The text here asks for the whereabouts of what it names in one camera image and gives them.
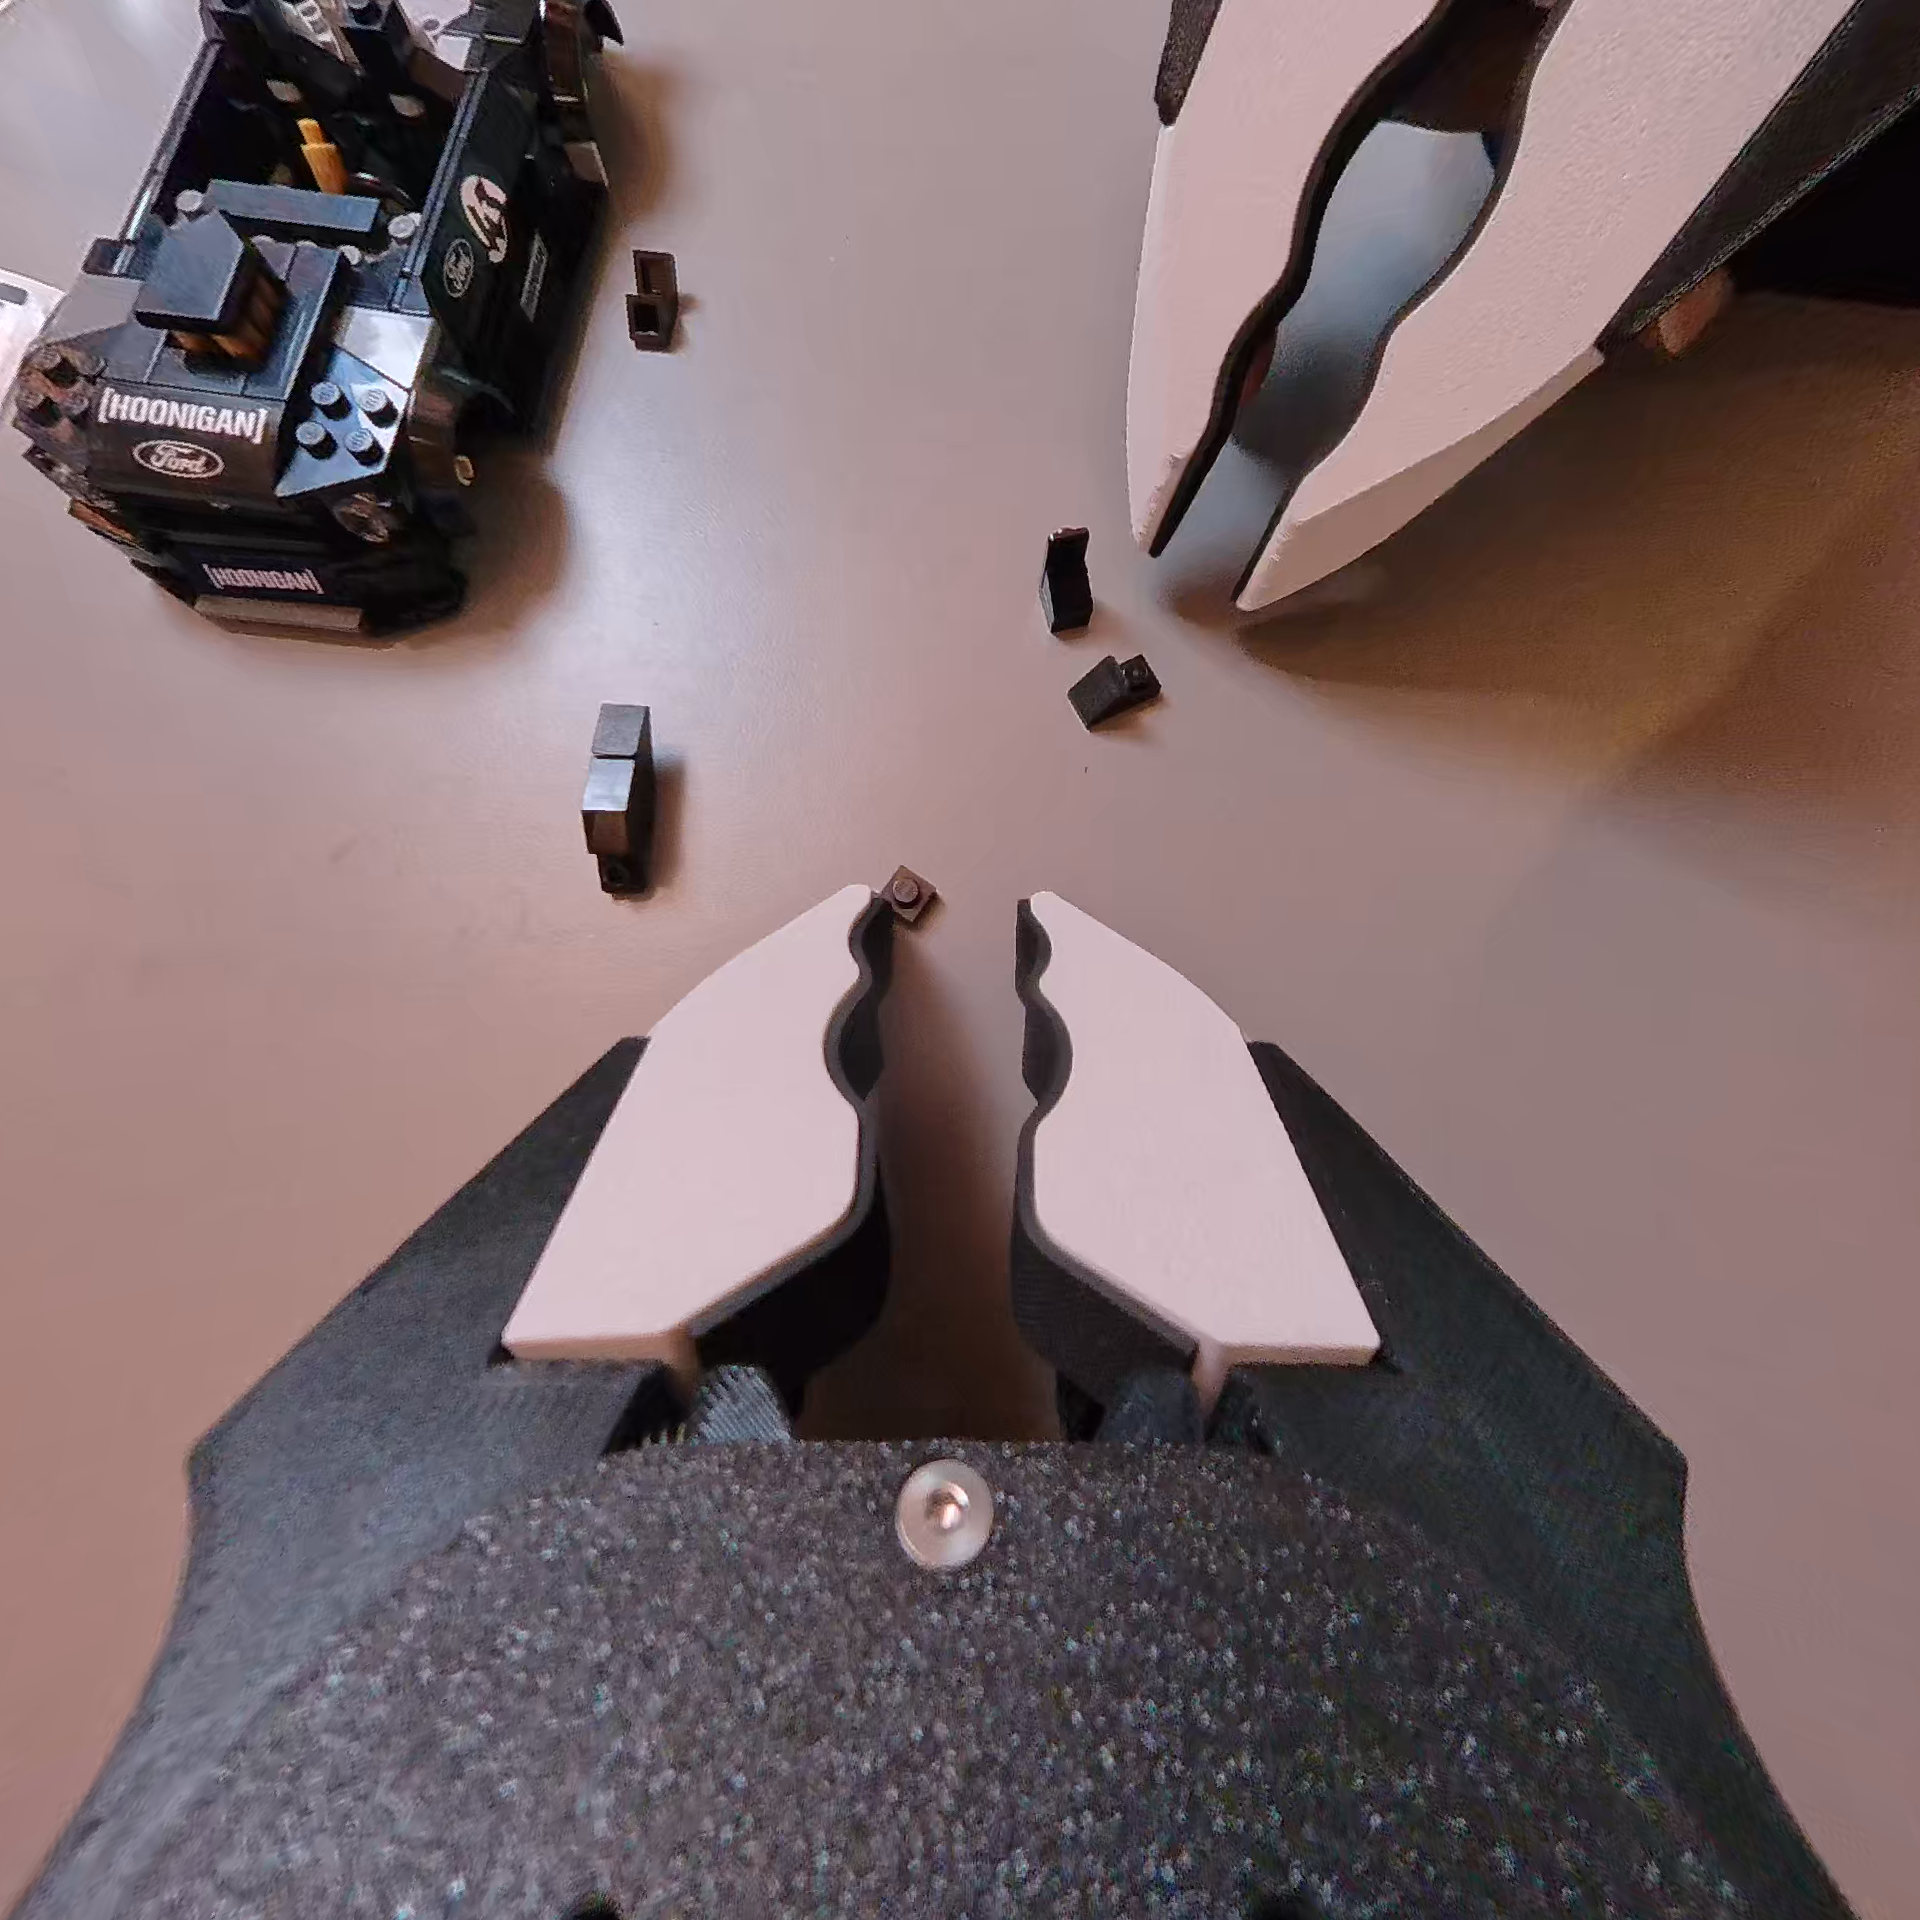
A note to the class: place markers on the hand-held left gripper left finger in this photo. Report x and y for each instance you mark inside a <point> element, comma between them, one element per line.
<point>708,1172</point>

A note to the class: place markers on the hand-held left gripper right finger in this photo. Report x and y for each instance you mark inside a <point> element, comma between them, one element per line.
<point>1187,1172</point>

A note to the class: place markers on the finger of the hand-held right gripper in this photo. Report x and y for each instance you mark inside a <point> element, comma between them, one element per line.
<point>1231,212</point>
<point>1592,240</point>

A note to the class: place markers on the long black lego piece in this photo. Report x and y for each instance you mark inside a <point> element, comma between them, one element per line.
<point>621,796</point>

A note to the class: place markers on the black lego car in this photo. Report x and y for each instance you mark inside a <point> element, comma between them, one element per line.
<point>300,333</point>

